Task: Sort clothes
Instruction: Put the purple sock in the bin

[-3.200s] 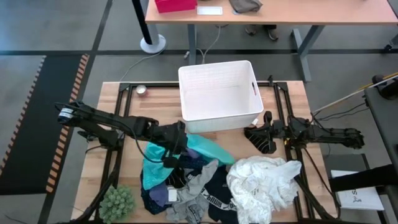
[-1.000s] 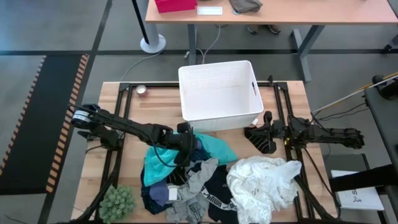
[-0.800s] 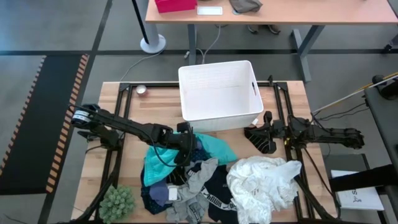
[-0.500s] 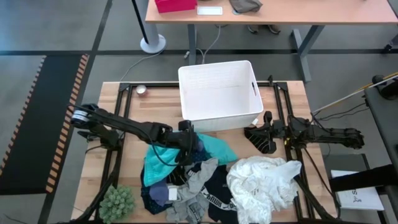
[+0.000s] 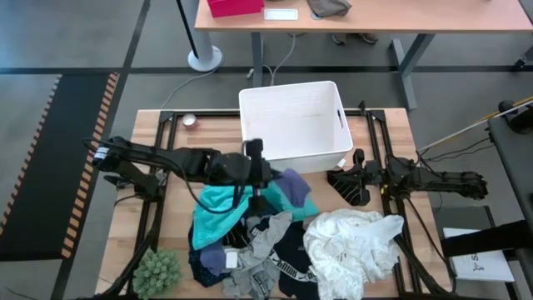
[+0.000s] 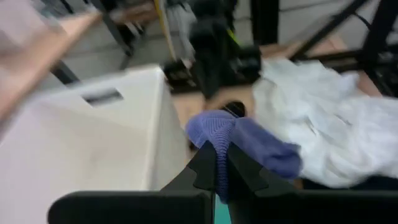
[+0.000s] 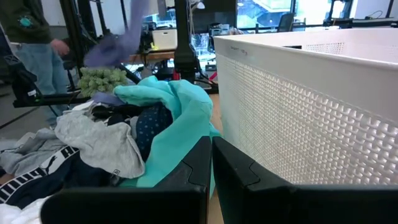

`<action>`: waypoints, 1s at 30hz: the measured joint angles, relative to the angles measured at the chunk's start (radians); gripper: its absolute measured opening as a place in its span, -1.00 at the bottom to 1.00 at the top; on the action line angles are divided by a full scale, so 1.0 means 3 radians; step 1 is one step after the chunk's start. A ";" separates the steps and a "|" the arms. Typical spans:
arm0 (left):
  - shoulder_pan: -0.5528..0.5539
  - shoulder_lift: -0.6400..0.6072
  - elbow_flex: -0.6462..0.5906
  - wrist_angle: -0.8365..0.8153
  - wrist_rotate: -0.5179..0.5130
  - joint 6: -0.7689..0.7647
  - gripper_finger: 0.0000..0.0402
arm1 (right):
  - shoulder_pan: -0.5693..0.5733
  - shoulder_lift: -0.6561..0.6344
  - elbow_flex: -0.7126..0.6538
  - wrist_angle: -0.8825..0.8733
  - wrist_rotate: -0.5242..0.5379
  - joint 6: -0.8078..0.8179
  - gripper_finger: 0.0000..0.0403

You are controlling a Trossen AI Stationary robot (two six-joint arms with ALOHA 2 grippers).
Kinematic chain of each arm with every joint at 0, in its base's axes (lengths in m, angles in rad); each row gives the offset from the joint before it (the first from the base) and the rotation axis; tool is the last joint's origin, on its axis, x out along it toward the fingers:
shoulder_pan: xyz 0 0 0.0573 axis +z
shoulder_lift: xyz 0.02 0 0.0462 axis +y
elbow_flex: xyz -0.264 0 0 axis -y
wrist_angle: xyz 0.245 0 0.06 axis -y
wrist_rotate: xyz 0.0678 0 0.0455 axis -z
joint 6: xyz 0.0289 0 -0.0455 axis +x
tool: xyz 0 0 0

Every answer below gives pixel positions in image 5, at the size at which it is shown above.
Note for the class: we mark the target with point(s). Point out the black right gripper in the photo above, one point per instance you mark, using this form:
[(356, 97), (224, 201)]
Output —
[(377, 173)]

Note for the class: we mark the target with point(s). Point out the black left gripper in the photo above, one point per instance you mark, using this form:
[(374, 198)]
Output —
[(233, 168)]

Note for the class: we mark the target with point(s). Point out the black striped sock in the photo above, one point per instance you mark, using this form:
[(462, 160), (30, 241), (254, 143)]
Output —
[(345, 192), (237, 235)]

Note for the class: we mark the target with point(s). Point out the purple cloth item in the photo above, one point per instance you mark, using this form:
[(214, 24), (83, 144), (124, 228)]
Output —
[(293, 187), (213, 258)]

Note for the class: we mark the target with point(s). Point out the light grey garment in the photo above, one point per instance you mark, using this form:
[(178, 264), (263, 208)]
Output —
[(270, 233)]

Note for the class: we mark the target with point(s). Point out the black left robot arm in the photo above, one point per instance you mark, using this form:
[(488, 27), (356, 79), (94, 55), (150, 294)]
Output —
[(191, 164)]

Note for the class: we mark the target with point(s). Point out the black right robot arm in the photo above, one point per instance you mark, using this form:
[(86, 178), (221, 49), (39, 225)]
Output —
[(449, 183)]

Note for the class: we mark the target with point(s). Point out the small yellow tag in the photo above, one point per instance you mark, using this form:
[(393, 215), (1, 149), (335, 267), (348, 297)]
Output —
[(382, 191)]

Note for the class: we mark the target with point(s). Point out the white perforated plastic basket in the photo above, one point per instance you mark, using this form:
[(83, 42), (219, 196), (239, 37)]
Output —
[(291, 121)]

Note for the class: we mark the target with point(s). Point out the teal towel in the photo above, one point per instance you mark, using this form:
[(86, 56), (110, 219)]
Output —
[(212, 216)]

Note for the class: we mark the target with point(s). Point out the white lace garment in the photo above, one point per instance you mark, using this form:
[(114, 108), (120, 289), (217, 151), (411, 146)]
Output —
[(350, 250)]

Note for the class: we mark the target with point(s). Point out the navy dotted garment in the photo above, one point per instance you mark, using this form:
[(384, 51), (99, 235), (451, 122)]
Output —
[(197, 262)]

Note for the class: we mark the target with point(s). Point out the white rod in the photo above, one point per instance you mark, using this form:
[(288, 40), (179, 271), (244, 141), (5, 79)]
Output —
[(458, 133)]

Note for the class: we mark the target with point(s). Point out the grey pole with round base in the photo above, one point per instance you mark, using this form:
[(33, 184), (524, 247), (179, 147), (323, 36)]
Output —
[(204, 58)]

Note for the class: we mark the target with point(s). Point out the person's shoe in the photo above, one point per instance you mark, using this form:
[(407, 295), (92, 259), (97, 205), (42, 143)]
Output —
[(368, 38), (338, 39)]

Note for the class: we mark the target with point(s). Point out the green artificial plant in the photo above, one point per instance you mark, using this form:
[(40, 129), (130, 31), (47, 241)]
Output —
[(156, 273)]

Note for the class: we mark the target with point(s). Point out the wooden-top desk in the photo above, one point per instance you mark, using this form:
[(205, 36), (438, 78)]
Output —
[(375, 21)]

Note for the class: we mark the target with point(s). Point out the black flat bar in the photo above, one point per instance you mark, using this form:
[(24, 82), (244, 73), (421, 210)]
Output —
[(487, 239)]

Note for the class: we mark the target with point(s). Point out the white tablet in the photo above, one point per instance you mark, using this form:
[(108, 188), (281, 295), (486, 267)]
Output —
[(281, 14)]

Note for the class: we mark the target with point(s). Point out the white printed paper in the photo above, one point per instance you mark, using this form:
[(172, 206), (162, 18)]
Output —
[(479, 266)]

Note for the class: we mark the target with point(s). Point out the grey cloth bundle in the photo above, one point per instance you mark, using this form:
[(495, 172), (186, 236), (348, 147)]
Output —
[(329, 7)]

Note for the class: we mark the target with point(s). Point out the red box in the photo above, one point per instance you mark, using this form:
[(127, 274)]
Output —
[(233, 7)]

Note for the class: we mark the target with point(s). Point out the yellow stick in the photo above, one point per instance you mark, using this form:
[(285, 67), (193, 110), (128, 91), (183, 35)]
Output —
[(512, 106)]

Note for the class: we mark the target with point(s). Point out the black round clamp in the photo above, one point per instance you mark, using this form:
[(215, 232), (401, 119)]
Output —
[(522, 121)]

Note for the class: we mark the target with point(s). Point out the black orange-striped floor mat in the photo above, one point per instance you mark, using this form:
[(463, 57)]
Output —
[(50, 166)]

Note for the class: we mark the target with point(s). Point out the black aluminium table frame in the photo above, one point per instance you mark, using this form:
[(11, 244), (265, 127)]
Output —
[(200, 113)]

